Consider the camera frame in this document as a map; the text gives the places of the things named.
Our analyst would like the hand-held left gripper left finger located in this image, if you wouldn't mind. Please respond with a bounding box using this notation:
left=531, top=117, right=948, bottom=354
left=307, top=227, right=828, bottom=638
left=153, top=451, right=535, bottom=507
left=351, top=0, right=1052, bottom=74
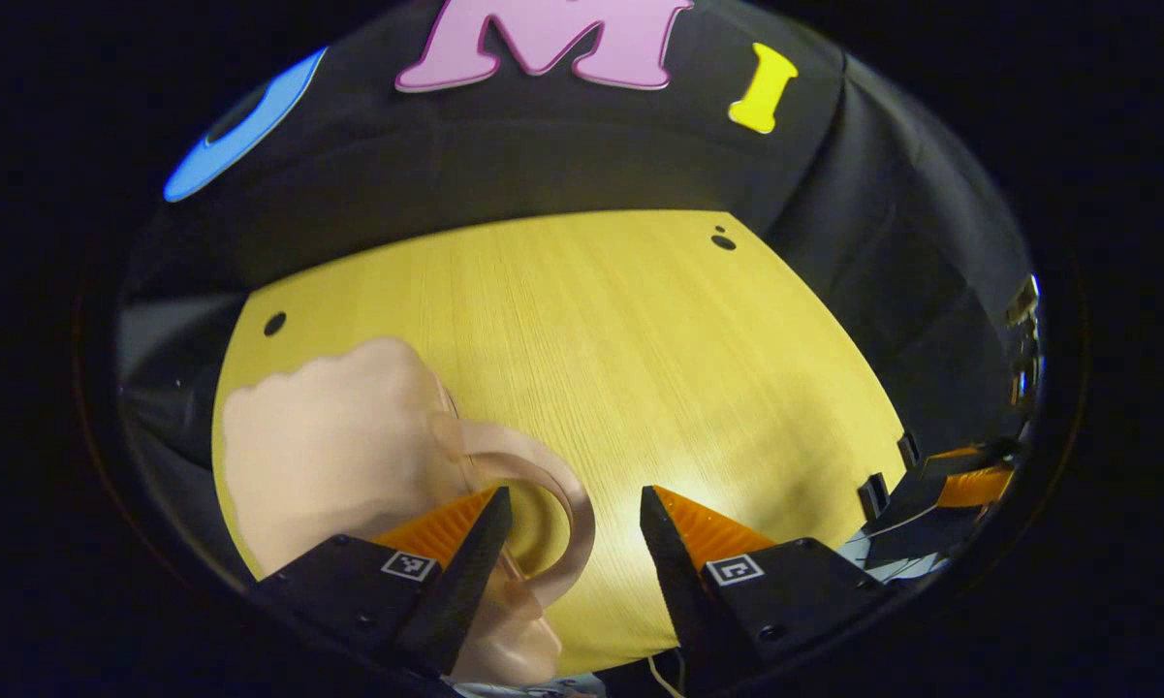
left=252, top=485, right=515, bottom=680

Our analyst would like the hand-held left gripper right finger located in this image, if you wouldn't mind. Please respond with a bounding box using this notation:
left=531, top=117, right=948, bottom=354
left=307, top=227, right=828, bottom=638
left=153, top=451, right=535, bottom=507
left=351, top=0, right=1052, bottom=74
left=640, top=485, right=893, bottom=694

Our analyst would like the black backdrop cloth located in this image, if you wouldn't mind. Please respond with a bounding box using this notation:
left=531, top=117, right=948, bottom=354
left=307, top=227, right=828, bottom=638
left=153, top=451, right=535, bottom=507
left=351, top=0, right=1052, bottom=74
left=116, top=0, right=1043, bottom=544

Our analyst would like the white cable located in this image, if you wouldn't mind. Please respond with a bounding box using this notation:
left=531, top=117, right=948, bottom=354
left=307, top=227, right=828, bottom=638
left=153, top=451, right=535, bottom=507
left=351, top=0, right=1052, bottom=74
left=647, top=654, right=687, bottom=698

